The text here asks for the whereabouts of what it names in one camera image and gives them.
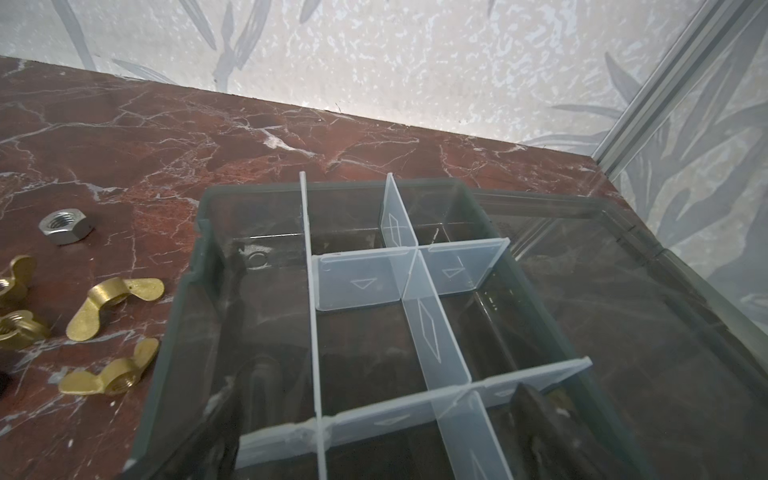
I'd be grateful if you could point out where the clear compartment organizer box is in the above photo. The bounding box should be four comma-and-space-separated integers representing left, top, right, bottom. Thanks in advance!
131, 177, 767, 479

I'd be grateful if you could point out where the brass wing nut left lower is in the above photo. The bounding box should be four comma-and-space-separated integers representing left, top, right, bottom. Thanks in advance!
0, 310, 51, 350

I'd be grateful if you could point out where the brass wing nut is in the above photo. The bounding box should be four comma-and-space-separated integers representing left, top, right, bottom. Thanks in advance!
0, 310, 51, 350
0, 255, 37, 307
66, 277, 165, 342
58, 338, 160, 396

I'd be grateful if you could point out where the aluminium frame post right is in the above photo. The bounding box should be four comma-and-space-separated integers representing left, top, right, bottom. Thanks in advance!
592, 0, 767, 179

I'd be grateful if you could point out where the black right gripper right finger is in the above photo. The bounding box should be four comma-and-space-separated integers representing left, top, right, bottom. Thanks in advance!
509, 384, 600, 479

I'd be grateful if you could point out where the silver hex nut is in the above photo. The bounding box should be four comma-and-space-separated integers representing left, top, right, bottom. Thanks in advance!
39, 208, 94, 246

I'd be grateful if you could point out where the brass wing nut left upper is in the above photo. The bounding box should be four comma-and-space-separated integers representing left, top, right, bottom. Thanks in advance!
0, 255, 37, 307

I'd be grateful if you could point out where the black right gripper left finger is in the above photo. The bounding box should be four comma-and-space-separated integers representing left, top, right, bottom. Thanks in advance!
122, 368, 246, 479

